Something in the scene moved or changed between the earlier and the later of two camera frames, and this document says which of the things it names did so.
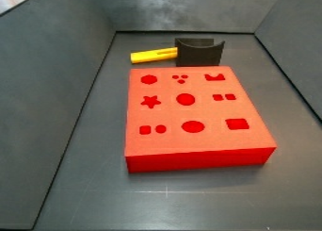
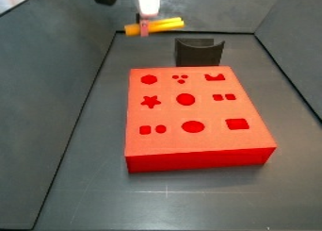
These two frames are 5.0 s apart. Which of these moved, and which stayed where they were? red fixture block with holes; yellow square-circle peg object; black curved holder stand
Moved: yellow square-circle peg object
Stayed: black curved holder stand; red fixture block with holes
